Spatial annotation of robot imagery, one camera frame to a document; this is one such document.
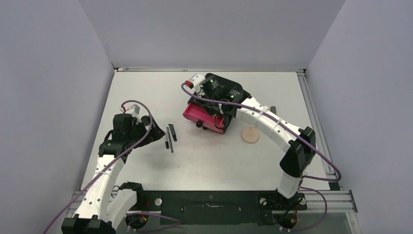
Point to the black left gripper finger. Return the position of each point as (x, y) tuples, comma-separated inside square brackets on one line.
[(156, 133), (147, 140)]

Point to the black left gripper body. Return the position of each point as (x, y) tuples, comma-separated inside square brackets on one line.
[(139, 130)]

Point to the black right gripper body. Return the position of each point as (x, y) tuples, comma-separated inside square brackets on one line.
[(212, 108)]

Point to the pink drawer with black knob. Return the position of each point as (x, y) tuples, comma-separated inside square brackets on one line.
[(198, 115)]

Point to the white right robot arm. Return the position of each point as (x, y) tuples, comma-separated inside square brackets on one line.
[(297, 143)]

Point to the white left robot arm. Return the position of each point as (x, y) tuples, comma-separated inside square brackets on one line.
[(99, 213)]

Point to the short black eyeliner pen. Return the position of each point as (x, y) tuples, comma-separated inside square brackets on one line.
[(166, 141)]

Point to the long black eyeliner pencil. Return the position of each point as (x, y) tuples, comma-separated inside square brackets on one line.
[(169, 140)]

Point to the round beige powder puff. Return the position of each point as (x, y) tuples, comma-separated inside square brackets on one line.
[(250, 135)]

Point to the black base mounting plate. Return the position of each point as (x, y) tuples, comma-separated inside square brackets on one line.
[(220, 207)]

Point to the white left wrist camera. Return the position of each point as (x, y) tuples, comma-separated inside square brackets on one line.
[(133, 110)]

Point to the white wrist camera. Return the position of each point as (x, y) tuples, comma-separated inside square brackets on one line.
[(197, 80), (133, 110)]

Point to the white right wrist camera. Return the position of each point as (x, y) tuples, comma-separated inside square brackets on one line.
[(197, 80)]

